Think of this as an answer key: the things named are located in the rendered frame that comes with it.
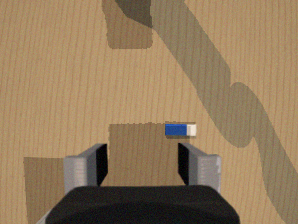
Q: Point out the blue and white eraser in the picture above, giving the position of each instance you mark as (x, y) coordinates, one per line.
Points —
(180, 129)

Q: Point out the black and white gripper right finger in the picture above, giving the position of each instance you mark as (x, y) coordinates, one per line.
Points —
(195, 167)

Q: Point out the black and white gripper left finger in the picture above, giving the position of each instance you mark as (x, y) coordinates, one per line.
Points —
(88, 168)

